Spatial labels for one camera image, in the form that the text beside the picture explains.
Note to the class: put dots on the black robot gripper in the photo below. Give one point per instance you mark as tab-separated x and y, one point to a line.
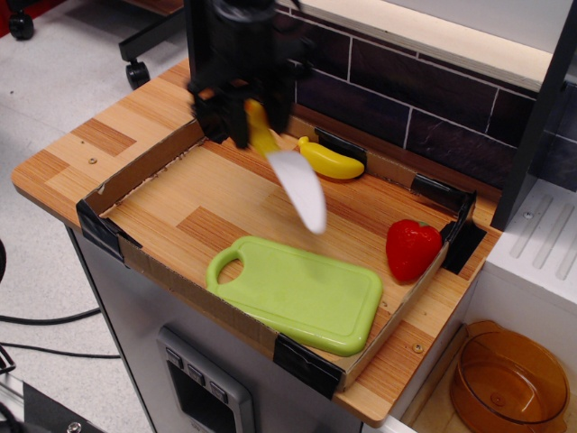
260	56

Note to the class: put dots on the yellow handled white toy knife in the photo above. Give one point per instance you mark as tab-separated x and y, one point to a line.
293	171

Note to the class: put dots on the green plastic cutting board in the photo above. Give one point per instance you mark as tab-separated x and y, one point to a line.
313	299

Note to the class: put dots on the cardboard fence with black tape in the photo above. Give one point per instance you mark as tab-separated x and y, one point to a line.
185	161

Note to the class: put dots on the yellow toy banana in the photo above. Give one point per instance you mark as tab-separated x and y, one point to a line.
329	163

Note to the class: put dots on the black rolling chair base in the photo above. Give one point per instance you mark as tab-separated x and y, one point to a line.
171	21

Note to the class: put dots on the red toy strawberry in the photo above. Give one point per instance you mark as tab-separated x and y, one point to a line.
411	247

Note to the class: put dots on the grey toy oven panel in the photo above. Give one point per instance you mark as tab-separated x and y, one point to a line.
210	398

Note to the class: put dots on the white toy sink drainboard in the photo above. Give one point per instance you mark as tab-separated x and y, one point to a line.
539	243

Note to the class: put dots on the orange transparent plastic bowl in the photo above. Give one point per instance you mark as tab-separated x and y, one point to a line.
506	382

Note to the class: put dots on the black upright post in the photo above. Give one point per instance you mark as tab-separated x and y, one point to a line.
199	18

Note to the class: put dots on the black right frame post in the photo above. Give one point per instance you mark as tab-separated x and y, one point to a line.
544	119

